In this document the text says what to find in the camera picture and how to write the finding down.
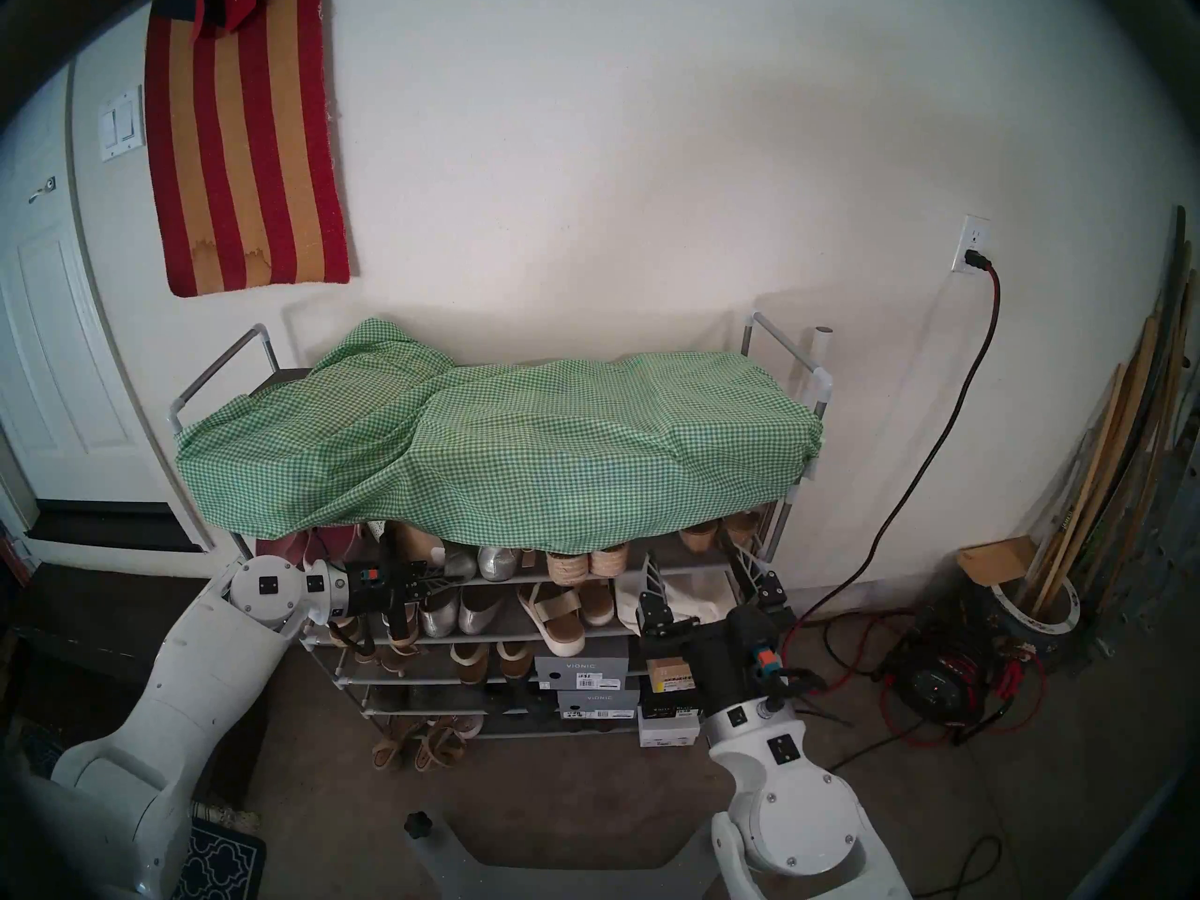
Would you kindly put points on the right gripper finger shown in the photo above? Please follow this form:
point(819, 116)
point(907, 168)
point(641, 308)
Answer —
point(764, 589)
point(654, 603)

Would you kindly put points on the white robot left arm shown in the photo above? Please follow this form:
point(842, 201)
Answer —
point(187, 682)

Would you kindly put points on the black star knob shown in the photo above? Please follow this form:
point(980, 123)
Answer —
point(419, 824)

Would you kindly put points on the grey metal shoe rack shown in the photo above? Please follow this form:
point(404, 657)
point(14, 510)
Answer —
point(703, 562)

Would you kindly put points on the tan fringed sandal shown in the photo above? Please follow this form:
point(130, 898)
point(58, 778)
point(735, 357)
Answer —
point(439, 750)
point(389, 753)

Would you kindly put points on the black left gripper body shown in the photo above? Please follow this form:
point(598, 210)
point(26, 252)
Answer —
point(389, 593)

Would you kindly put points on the white cloth bag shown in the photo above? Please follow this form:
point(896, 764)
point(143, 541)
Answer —
point(703, 598)

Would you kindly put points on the jute espadrille wedge shoe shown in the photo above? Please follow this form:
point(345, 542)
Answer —
point(565, 568)
point(607, 561)

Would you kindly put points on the tall dark wooden board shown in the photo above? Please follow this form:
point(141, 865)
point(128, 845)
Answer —
point(1177, 251)

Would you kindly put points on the white wall outlet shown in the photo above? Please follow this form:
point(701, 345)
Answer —
point(970, 231)

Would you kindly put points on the white rimmed bucket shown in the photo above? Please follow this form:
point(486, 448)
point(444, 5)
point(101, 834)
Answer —
point(1067, 617)

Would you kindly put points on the white fabric scrap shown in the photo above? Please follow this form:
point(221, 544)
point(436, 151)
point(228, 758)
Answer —
point(808, 469)

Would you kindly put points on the grey Vionic shoebox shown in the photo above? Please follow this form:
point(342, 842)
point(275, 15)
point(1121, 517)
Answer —
point(581, 668)
point(600, 701)

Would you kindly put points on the tan wooden board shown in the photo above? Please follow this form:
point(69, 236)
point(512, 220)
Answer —
point(1130, 411)

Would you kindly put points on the white labelled shoebox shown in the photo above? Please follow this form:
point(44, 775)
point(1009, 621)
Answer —
point(667, 729)

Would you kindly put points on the pale pink shoe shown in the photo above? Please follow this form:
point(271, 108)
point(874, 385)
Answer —
point(469, 725)

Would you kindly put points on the red tan striped flag hanging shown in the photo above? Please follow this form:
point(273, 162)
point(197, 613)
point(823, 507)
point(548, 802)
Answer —
point(248, 176)

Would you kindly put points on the white double light switch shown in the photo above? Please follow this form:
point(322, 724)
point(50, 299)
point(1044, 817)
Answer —
point(122, 125)

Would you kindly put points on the green gingham cloth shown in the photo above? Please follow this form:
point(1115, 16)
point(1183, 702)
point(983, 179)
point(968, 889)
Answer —
point(525, 439)

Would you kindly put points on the silver perforated shoe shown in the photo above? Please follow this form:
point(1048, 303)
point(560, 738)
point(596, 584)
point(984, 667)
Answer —
point(499, 563)
point(459, 561)

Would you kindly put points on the light wooden trim strip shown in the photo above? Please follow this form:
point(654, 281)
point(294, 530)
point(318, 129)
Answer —
point(1078, 495)

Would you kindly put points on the black door threshold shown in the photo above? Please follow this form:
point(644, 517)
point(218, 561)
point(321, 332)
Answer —
point(112, 528)

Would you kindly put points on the brown cardboard piece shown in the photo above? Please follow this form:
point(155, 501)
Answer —
point(998, 561)

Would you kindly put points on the white panel door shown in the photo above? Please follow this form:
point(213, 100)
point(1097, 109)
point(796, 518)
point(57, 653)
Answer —
point(66, 364)

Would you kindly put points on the shiny silver flat shoe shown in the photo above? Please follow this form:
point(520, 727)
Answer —
point(439, 617)
point(480, 615)

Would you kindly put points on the black shoebox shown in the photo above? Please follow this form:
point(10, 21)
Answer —
point(656, 702)

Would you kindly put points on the grey robot base frame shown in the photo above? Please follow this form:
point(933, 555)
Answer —
point(441, 856)

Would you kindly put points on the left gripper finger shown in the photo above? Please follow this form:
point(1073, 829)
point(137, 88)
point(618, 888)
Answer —
point(429, 563)
point(441, 591)

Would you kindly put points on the dark brown wooden cabinet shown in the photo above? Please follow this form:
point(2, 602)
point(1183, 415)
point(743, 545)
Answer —
point(94, 626)

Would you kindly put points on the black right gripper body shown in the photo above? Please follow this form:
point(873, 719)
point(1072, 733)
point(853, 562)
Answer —
point(731, 659)

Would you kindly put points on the brown loafer shoe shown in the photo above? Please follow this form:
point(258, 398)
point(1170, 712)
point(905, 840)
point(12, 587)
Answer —
point(514, 664)
point(469, 668)

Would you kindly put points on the tan cork wedge sandal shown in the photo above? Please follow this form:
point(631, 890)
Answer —
point(697, 539)
point(745, 525)

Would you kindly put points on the brown box yellow label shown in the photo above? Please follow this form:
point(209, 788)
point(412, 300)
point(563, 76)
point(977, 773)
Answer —
point(667, 673)

